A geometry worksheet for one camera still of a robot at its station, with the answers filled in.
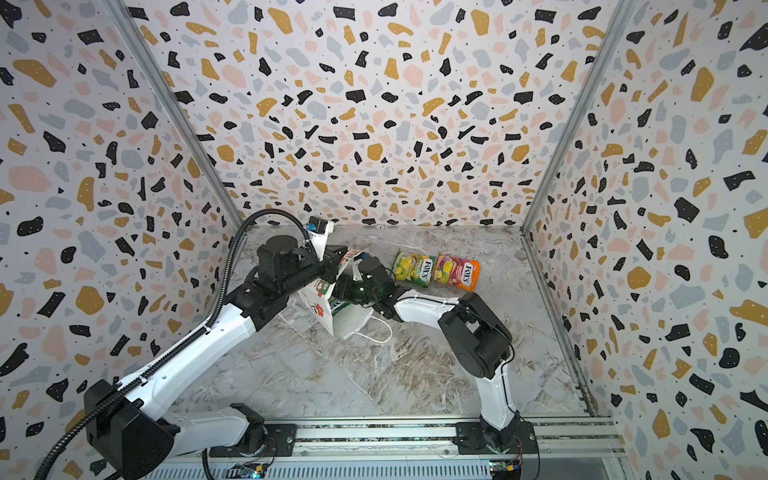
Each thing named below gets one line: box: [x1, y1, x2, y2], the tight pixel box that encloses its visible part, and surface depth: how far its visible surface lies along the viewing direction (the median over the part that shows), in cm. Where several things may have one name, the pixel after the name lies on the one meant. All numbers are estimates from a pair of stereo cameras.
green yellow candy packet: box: [392, 249, 437, 288], surface depth 108 cm
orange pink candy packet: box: [434, 252, 481, 292], surface depth 108 cm
